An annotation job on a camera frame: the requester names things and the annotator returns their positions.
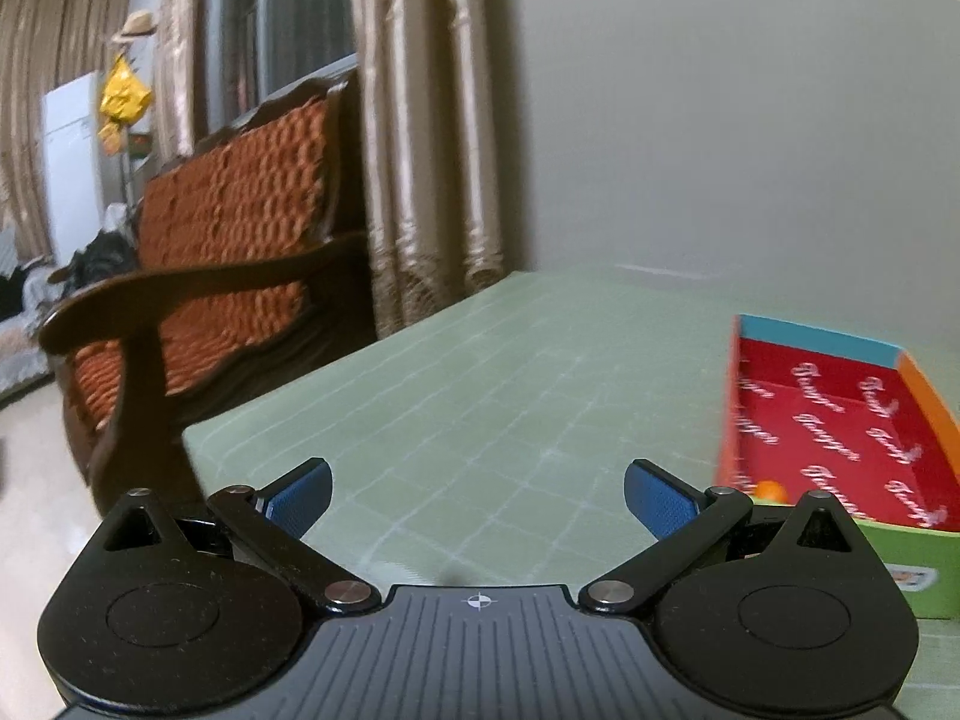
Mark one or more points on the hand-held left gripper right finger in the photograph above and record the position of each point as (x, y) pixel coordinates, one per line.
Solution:
(664, 502)

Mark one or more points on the small orange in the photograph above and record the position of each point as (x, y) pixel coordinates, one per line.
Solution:
(772, 492)

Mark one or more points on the sofa with light cover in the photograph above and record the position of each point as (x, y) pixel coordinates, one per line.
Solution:
(22, 330)

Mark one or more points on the yellow bag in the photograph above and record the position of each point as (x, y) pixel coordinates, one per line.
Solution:
(124, 97)

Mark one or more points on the dark clothes pile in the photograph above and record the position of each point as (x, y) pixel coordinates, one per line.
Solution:
(101, 259)

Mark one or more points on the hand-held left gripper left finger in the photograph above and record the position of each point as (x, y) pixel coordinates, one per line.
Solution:
(301, 496)

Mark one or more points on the straw hat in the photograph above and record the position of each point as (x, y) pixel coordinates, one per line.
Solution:
(136, 24)

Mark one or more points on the beige curtain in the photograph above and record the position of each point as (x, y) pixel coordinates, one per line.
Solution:
(180, 52)
(420, 127)
(52, 22)

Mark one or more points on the window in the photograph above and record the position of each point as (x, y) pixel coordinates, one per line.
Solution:
(300, 7)

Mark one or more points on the white refrigerator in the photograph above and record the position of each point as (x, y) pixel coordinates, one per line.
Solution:
(71, 165)

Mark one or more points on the green grid cutting mat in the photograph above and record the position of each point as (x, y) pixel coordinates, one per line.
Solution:
(487, 390)

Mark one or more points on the colourful cardboard box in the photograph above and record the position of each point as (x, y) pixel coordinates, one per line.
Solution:
(810, 420)

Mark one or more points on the wooden sofa with orange cushion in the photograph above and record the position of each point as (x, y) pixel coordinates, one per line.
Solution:
(232, 195)

